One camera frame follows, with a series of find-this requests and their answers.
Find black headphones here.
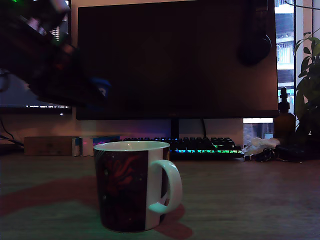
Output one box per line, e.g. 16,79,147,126
236,0,273,67

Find lit computer monitor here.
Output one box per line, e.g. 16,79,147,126
0,0,73,115

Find green leafy plant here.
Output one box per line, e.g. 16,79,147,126
293,29,320,145

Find dark bunch of keys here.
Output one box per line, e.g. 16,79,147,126
243,147,279,163

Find black backlit keyboard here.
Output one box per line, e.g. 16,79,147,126
109,136,245,161

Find brown dropper bottle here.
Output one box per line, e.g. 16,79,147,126
273,86,297,145

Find white and teal small box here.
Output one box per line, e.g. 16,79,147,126
71,136,84,157

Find black monitor stand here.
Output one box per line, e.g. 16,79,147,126
170,118,180,140

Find large dark computer monitor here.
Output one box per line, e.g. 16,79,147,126
75,0,280,121

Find black monitor cable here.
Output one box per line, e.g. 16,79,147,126
201,118,209,139

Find black desk cable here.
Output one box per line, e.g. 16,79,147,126
0,118,25,148

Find crumpled white tissue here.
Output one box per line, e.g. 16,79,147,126
241,136,281,157

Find dark red printed white mug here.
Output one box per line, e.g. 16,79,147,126
92,140,183,234

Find teal flat box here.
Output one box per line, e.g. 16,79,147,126
92,135,121,146

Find black flat case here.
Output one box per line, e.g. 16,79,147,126
274,144,309,161

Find brown cardboard box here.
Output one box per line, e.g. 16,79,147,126
23,136,76,156

